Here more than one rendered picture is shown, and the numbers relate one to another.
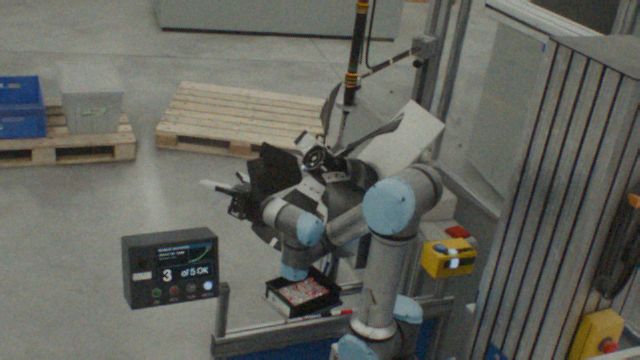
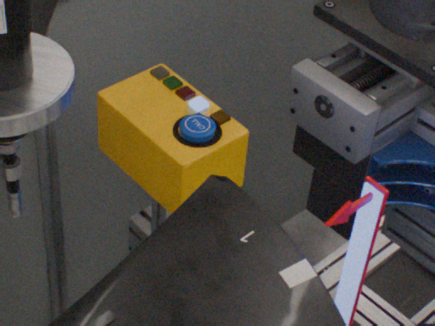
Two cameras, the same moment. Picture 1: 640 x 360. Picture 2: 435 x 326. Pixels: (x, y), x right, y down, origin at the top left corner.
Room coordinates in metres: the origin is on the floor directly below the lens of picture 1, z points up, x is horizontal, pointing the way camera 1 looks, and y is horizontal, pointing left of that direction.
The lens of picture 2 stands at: (2.49, 0.30, 1.74)
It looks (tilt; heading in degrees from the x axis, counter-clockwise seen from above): 43 degrees down; 253
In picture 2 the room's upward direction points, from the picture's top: 5 degrees clockwise
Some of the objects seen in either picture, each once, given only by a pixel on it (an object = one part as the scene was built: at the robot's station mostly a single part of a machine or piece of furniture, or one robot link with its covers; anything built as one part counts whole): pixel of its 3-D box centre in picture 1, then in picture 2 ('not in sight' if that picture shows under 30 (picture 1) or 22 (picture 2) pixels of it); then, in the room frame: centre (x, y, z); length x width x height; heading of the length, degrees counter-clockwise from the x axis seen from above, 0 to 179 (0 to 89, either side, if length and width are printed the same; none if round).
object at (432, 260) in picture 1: (448, 259); (170, 143); (2.31, -0.48, 1.02); 0.16 x 0.10 x 0.11; 118
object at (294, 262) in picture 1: (299, 255); not in sight; (1.71, 0.03, 1.34); 0.11 x 0.08 x 0.11; 146
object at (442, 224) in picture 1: (429, 225); not in sight; (2.85, -0.49, 0.85); 0.36 x 0.24 x 0.03; 28
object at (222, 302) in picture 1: (221, 310); not in sight; (1.93, 0.24, 0.96); 0.03 x 0.03 x 0.20; 28
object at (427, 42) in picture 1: (424, 46); not in sight; (3.05, -0.34, 1.55); 0.10 x 0.07 x 0.09; 153
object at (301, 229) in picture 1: (300, 226); not in sight; (1.70, 0.03, 1.43); 0.11 x 0.08 x 0.09; 56
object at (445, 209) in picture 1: (429, 201); not in sight; (2.93, -0.48, 0.92); 0.17 x 0.16 x 0.11; 118
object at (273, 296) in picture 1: (302, 292); not in sight; (2.24, 0.00, 0.85); 0.22 x 0.17 x 0.07; 134
